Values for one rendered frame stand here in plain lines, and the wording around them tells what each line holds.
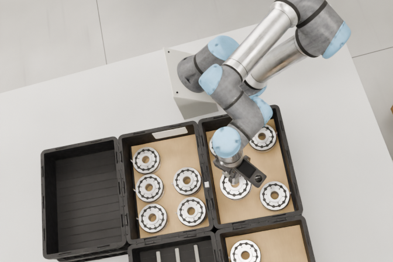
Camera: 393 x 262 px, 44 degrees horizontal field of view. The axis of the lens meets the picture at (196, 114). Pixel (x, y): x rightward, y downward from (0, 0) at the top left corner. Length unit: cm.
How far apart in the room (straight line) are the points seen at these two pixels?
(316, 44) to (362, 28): 150
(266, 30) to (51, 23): 218
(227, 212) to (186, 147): 29
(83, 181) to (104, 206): 14
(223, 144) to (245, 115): 10
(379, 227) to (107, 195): 100
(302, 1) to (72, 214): 112
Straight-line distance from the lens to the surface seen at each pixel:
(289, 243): 174
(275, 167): 179
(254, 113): 132
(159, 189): 179
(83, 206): 189
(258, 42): 137
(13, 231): 214
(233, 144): 127
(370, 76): 288
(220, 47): 175
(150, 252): 179
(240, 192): 160
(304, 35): 153
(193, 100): 186
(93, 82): 221
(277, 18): 143
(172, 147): 185
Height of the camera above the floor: 255
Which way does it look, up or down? 67 degrees down
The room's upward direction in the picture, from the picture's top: 23 degrees counter-clockwise
